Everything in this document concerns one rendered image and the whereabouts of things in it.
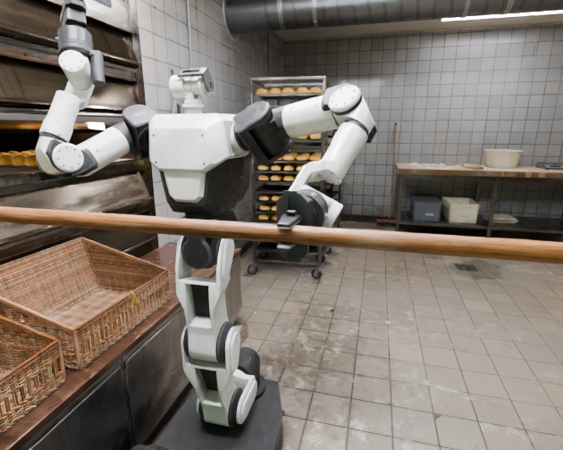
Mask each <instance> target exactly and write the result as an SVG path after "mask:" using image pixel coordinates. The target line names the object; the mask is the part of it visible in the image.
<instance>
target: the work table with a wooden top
mask: <svg viewBox="0 0 563 450"><path fill-rule="evenodd" d="M409 164H410V163H396V164H395V168H396V170H397V182H396V193H395V204H394V215H393V220H394V221H396V229H395V231H396V232H399V225H400V224H410V225H425V226H440V227H455V228H469V229H471V230H475V229H487V230H486V238H490V237H491V231H492V229H497V230H512V231H527V232H542V233H557V234H558V236H562V234H563V210H562V214H561V219H556V218H539V217H522V216H512V217H514V218H516V219H517V221H518V222H516V223H492V220H493V214H494V208H495V202H496V196H497V190H498V185H499V182H526V183H555V184H563V170H546V169H543V168H537V167H535V166H519V165H518V166H517V168H515V169H498V168H489V167H485V165H480V167H484V169H483V170H481V169H480V170H473V169H468V168H464V167H463V166H461V164H455V165H450V166H447V167H446V168H442V167H439V168H434V167H430V165H429V164H430V163H427V164H428V166H429V167H424V166H422V163H419V164H420V165H409ZM403 179H442V180H470V181H477V188H476V195H475V201H476V202H477V203H479V196H480V190H481V184H482V181H494V183H493V190H492V200H491V207H490V212H489V219H488V221H486V220H485V219H483V214H478V215H477V220H476V223H459V222H448V221H447V220H446V219H445V218H444V216H443V215H442V212H441V215H440V220H439V221H415V220H413V219H412V216H411V213H410V211H402V210H400V207H401V197H402V187H403Z"/></svg>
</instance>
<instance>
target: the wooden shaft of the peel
mask: <svg viewBox="0 0 563 450"><path fill-rule="evenodd" d="M0 221H1V222H13V223H25V224H37V225H48V226H61V227H73V228H84V229H108V230H119V231H131V232H143V233H156V234H167V235H179V236H191V237H203V238H226V239H238V240H250V241H262V242H274V243H286V244H298V245H310V246H333V247H345V248H356V249H368V250H381V251H392V252H404V253H416V254H439V255H451V256H464V257H475V258H487V259H499V260H511V261H523V262H535V263H558V264H563V242H550V241H536V240H523V239H508V238H494V237H467V236H452V235H438V234H425V233H410V232H396V231H381V230H368V229H340V228H326V227H312V226H298V225H295V226H293V227H292V228H291V229H277V224H270V223H255V222H241V221H214V220H200V219H185V218H171V217H157V216H143V215H128V214H115V213H100V212H73V211H59V210H45V209H30V208H16V207H3V206H0Z"/></svg>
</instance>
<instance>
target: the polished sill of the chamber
mask: <svg viewBox="0 0 563 450"><path fill-rule="evenodd" d="M144 165H145V164H144V160H143V161H138V160H137V159H133V160H125V161H118V162H111V163H110V164H108V165H106V166H105V167H104V168H102V169H101V170H99V171H97V172H95V173H98V172H104V171H115V170H120V169H127V168H133V167H139V166H144ZM51 179H62V177H58V176H54V175H49V174H46V173H44V172H43V171H29V172H22V173H14V174H6V175H0V188H4V187H10V186H16V185H21V184H28V183H33V182H39V181H46V180H51Z"/></svg>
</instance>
